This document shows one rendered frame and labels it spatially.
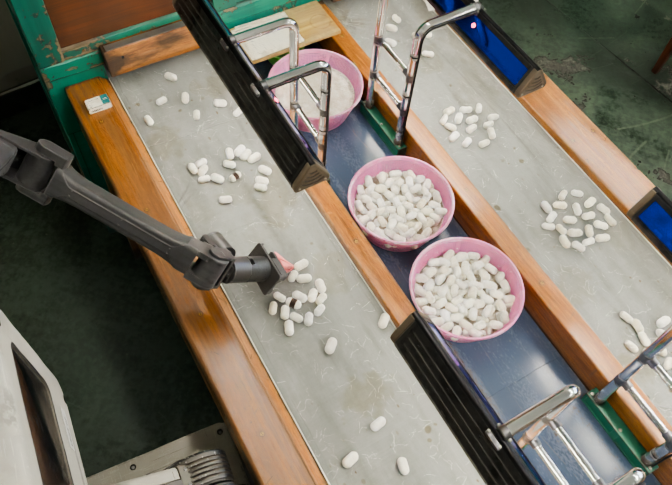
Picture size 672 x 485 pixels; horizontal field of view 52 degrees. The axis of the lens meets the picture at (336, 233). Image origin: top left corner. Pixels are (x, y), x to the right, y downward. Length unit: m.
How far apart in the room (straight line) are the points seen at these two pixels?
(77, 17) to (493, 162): 1.13
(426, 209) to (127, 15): 0.93
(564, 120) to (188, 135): 1.02
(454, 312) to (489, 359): 0.14
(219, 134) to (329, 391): 0.76
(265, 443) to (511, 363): 0.60
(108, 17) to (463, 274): 1.11
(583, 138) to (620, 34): 1.68
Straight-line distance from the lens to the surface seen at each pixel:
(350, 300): 1.59
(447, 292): 1.64
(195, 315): 1.56
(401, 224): 1.70
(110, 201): 1.41
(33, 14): 1.88
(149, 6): 1.98
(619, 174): 1.94
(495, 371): 1.65
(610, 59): 3.47
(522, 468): 1.12
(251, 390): 1.48
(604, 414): 1.65
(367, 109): 1.97
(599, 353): 1.64
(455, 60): 2.11
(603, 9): 3.72
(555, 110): 2.02
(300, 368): 1.52
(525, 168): 1.89
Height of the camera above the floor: 2.15
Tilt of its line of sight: 57 degrees down
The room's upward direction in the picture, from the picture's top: 6 degrees clockwise
